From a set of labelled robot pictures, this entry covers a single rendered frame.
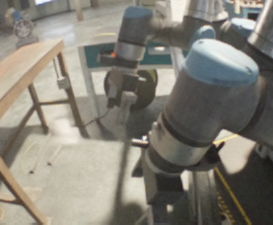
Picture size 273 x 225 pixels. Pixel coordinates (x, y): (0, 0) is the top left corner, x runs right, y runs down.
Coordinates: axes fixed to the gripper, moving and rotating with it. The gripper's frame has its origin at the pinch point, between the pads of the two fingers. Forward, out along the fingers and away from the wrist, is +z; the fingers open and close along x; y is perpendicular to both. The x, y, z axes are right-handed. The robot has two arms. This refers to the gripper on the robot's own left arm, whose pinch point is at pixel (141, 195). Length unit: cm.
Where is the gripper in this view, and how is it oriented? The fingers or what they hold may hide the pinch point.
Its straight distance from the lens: 47.8
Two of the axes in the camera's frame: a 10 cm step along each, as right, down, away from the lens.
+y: -9.5, -2.0, -2.4
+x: 0.6, 6.2, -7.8
